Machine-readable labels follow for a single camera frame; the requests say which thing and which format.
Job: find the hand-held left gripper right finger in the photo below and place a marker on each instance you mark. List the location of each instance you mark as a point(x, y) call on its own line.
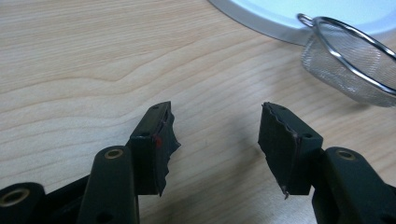
point(286, 149)

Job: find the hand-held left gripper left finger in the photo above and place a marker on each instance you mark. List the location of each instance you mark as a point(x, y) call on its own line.
point(149, 155)

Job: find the metal mesh strainer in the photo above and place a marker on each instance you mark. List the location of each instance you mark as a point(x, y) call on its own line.
point(348, 59)

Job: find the white round plate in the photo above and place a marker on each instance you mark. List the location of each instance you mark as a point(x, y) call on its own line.
point(299, 18)

